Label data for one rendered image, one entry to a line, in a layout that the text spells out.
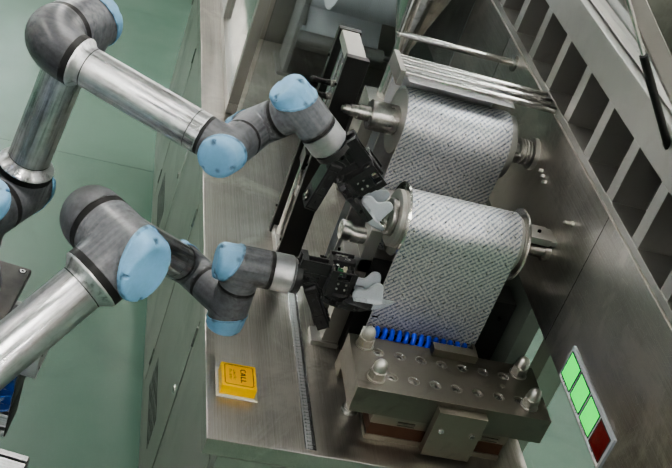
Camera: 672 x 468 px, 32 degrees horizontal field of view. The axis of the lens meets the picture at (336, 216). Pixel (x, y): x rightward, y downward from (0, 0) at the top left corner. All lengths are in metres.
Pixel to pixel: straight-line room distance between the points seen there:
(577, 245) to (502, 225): 0.15
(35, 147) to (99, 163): 2.22
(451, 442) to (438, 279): 0.32
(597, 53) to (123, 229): 1.04
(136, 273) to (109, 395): 1.68
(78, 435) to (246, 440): 1.28
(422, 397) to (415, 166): 0.50
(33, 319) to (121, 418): 1.61
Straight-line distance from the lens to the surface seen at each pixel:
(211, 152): 2.02
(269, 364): 2.38
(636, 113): 2.22
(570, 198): 2.36
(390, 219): 2.26
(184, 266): 2.28
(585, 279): 2.24
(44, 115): 2.36
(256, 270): 2.21
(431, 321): 2.38
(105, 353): 3.70
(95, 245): 1.93
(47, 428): 3.42
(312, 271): 2.24
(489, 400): 2.31
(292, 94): 2.08
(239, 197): 2.87
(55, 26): 2.15
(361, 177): 2.17
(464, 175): 2.48
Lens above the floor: 2.35
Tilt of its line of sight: 30 degrees down
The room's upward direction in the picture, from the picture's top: 21 degrees clockwise
